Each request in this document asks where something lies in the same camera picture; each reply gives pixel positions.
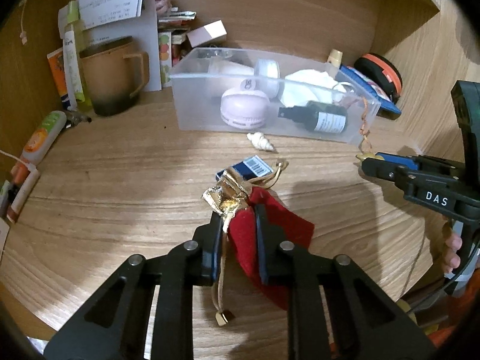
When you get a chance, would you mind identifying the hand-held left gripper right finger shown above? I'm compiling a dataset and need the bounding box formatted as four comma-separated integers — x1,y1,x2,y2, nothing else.
255,202,437,360

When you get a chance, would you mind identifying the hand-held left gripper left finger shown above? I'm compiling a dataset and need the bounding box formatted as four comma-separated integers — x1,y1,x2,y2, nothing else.
43,210,235,360

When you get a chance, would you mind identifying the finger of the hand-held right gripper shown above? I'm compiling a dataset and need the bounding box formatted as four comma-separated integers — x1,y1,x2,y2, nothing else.
360,156,422,193
375,152,466,179

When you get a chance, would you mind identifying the red velvet drawstring pouch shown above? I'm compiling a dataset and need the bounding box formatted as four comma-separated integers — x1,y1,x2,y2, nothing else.
202,161,316,325

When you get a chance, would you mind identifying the brown braided cord charm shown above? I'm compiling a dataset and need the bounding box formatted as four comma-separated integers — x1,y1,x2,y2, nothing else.
354,95,379,160

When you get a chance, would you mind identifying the dark spray bottle white label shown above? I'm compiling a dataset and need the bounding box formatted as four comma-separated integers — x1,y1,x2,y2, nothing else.
278,101,347,134

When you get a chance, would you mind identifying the white face mask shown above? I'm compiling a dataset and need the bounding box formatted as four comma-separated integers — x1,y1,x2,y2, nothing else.
281,69,355,107

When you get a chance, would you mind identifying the pink round desktop vacuum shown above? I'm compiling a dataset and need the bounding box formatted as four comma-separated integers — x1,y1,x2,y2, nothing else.
220,79,270,130

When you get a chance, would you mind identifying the white lidded plastic cup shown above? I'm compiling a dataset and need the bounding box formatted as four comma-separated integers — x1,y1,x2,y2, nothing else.
208,57,280,98

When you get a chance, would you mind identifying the clear plastic storage bin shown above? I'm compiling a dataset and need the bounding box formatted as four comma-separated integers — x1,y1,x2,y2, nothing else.
169,47,381,144

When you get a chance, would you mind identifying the person's right hand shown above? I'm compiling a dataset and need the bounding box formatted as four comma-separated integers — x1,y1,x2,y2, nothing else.
442,232,463,275

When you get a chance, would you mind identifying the blue flat box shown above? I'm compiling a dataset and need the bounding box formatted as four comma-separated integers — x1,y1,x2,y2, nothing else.
339,65,402,121

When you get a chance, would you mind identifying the small blue box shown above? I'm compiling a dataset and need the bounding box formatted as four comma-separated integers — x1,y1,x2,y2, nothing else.
215,155,272,186

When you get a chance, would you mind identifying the orange black round case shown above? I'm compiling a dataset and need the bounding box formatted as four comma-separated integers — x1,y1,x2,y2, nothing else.
353,53,403,104

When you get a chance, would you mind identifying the white seashell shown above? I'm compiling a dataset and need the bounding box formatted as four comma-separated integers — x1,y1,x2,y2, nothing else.
247,132,276,153

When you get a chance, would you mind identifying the small cream bottle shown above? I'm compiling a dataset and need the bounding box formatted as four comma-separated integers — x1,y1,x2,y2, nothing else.
326,49,344,69

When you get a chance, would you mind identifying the small black metal tool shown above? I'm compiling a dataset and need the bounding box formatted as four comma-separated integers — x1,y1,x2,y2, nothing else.
65,110,92,128

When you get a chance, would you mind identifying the white tube red cap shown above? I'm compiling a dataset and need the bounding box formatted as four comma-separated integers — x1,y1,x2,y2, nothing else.
7,167,40,224

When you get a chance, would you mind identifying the fruit print box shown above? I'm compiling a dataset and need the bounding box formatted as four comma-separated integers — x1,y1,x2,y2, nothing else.
157,32,173,83

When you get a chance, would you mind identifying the brown mug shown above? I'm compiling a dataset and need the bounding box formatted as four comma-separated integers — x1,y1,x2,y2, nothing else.
78,36,150,117

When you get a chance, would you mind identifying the green orange lotion tube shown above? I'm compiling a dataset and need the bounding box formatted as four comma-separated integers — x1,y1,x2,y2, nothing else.
10,110,67,192

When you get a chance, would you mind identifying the white printed paper sheet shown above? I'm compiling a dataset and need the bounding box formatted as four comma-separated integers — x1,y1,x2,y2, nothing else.
0,217,10,265

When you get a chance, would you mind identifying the white paper carton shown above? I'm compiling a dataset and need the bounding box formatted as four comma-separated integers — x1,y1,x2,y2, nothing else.
58,0,163,92

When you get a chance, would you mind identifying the small white pink box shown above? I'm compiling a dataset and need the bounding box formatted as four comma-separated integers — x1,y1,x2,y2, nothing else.
186,20,227,47

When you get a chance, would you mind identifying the orange carton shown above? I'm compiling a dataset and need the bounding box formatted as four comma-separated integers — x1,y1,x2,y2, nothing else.
47,47,73,109

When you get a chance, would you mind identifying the yellow-green spray bottle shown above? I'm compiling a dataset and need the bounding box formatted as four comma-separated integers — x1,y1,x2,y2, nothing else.
62,0,93,112

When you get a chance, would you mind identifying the pile of small packets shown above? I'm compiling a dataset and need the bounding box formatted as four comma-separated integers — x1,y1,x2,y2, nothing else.
155,0,196,31

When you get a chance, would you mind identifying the white receipt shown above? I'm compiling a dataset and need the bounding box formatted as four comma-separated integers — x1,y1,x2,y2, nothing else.
77,0,148,29

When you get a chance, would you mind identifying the pink hanging tag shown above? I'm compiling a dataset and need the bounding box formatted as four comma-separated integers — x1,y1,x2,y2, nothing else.
19,4,31,44

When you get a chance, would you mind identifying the white charging cable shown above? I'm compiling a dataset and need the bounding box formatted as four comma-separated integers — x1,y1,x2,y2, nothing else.
0,149,37,174

